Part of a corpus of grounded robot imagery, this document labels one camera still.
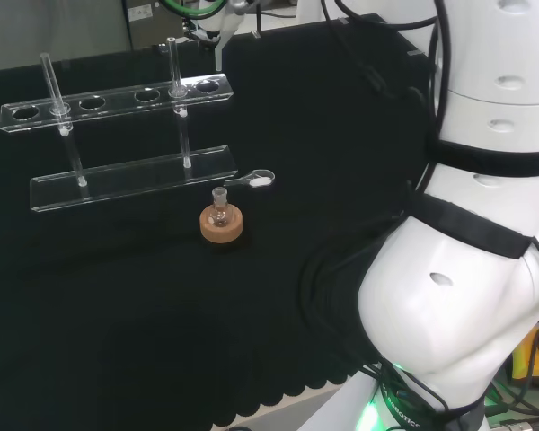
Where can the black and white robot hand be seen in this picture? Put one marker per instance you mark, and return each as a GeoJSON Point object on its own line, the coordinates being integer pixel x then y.
{"type": "Point", "coordinates": [209, 24]}

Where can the translucent plastic funnel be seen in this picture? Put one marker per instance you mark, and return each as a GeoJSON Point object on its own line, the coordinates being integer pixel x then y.
{"type": "Point", "coordinates": [219, 56]}

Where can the glass weighing funnel, white powder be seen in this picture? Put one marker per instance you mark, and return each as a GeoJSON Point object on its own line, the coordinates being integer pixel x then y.
{"type": "Point", "coordinates": [258, 181]}

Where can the clear acrylic funnel stand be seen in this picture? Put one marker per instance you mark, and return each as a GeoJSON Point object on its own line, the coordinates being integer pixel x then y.
{"type": "Point", "coordinates": [130, 179]}

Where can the grey metal cabinet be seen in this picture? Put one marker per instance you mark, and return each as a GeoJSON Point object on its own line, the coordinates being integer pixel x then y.
{"type": "Point", "coordinates": [148, 22]}

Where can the small round-bottom glass flask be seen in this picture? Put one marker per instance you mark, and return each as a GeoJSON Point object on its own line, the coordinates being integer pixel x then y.
{"type": "Point", "coordinates": [220, 215]}

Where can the black cloth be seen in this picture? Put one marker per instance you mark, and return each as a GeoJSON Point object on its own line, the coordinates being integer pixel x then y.
{"type": "Point", "coordinates": [139, 314]}

